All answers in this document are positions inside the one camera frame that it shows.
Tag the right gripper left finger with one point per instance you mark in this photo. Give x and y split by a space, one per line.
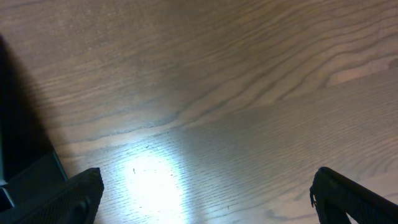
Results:
74 201

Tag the dark green open box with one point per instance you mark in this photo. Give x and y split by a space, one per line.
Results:
29 163

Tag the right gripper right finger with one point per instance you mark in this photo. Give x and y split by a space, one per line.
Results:
338 199

